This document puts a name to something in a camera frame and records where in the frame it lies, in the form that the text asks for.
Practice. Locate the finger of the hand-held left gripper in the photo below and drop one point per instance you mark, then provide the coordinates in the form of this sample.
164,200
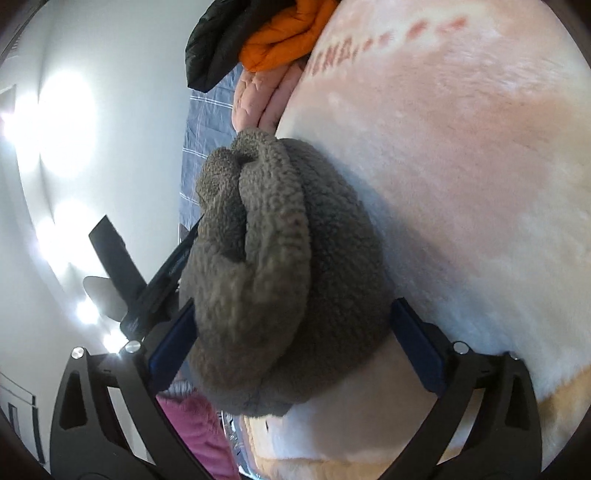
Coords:
178,258

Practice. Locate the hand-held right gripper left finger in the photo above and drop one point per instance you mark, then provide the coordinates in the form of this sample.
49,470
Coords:
171,341

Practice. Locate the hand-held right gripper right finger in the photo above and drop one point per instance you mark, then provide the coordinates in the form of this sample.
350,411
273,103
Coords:
415,341

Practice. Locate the grey-brown fleece jacket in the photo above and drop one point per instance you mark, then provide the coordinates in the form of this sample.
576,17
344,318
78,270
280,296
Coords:
277,258

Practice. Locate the person's pink fleece clothing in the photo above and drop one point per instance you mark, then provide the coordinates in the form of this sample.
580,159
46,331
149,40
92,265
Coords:
198,429

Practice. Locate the blue plaid bedsheet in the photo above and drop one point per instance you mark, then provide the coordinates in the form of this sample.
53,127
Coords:
203,138

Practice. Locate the white and pink plush blanket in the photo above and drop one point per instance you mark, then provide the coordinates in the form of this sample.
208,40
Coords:
461,184

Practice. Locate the pink quilted jacket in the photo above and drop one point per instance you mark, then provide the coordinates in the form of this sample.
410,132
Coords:
258,97

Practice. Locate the black puffer jacket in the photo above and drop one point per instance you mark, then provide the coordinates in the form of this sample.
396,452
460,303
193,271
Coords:
217,46

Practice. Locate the orange puffer jacket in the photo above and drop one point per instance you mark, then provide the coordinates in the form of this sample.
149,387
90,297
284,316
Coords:
281,41

